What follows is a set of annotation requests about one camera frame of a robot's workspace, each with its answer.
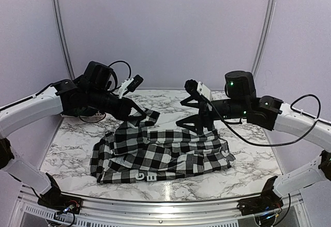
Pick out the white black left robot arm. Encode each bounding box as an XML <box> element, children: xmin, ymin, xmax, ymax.
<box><xmin>1</xmin><ymin>62</ymin><xmax>144</xmax><ymax>209</ymax></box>

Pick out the front aluminium table rail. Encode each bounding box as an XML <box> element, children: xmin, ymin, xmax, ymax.
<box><xmin>10</xmin><ymin>183</ymin><xmax>305</xmax><ymax>227</ymax></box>

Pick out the left aluminium frame post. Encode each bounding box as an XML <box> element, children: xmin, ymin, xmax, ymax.
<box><xmin>52</xmin><ymin>0</ymin><xmax>75</xmax><ymax>79</ymax></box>

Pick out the pink perforated laundry basket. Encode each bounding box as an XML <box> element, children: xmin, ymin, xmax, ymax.
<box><xmin>92</xmin><ymin>111</ymin><xmax>106</xmax><ymax>118</ymax></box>

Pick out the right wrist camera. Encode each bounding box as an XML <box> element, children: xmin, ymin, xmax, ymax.
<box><xmin>184</xmin><ymin>79</ymin><xmax>213</xmax><ymax>101</ymax></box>

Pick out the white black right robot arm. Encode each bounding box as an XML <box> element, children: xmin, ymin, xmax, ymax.
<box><xmin>176</xmin><ymin>70</ymin><xmax>330</xmax><ymax>214</ymax></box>

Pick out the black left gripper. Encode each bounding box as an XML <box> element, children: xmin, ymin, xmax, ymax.
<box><xmin>86</xmin><ymin>86</ymin><xmax>147</xmax><ymax>121</ymax></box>

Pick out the black white plaid shirt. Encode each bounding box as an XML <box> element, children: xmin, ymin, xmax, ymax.
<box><xmin>89</xmin><ymin>109</ymin><xmax>236</xmax><ymax>184</ymax></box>

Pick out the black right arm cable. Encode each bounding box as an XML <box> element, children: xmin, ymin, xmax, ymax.
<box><xmin>206</xmin><ymin>94</ymin><xmax>323</xmax><ymax>147</ymax></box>

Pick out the right aluminium frame post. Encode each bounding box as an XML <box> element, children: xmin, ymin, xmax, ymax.
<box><xmin>251</xmin><ymin>0</ymin><xmax>276</xmax><ymax>78</ymax></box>

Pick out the aluminium frame post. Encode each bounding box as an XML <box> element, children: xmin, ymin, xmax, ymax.
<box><xmin>251</xmin><ymin>0</ymin><xmax>276</xmax><ymax>78</ymax></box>
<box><xmin>52</xmin><ymin>0</ymin><xmax>75</xmax><ymax>79</ymax></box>

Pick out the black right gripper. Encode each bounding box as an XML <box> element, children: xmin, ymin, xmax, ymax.
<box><xmin>176</xmin><ymin>95</ymin><xmax>249</xmax><ymax>135</ymax></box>

